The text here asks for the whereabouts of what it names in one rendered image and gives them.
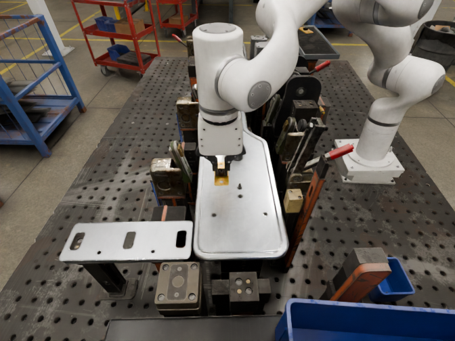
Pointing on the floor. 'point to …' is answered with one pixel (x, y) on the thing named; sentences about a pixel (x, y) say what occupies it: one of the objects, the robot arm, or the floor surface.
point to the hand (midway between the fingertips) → (221, 166)
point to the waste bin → (435, 42)
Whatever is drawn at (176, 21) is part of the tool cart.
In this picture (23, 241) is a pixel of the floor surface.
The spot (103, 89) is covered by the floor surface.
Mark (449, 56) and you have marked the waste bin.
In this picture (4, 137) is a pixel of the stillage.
